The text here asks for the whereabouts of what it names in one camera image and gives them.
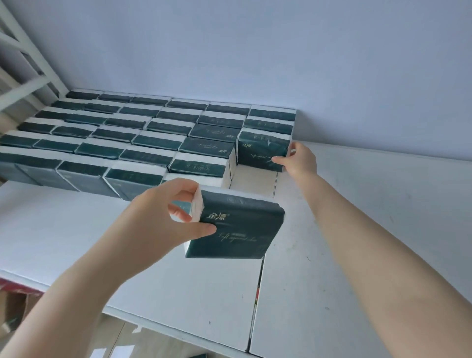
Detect person's left hand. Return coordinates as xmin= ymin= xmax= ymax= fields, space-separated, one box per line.
xmin=122 ymin=177 xmax=217 ymax=265

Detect person's right hand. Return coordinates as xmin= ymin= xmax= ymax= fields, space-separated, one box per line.
xmin=272 ymin=142 xmax=318 ymax=179

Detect red flat object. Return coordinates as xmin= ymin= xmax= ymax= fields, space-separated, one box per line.
xmin=0 ymin=278 xmax=44 ymax=295

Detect person's right forearm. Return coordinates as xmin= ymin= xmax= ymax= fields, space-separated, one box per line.
xmin=298 ymin=172 xmax=472 ymax=358

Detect brown cardboard box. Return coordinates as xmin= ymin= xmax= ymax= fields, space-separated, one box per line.
xmin=0 ymin=289 xmax=42 ymax=334

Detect person's left forearm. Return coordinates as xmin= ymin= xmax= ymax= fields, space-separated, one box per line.
xmin=0 ymin=221 xmax=159 ymax=358

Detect rows of green tissue packets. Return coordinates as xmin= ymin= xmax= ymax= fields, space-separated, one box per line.
xmin=0 ymin=89 xmax=298 ymax=202

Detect dark green tissue pack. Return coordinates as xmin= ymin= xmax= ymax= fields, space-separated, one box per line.
xmin=184 ymin=185 xmax=286 ymax=260
xmin=237 ymin=128 xmax=294 ymax=173

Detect white metal shelf frame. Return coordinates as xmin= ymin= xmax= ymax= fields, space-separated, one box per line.
xmin=0 ymin=0 xmax=71 ymax=124

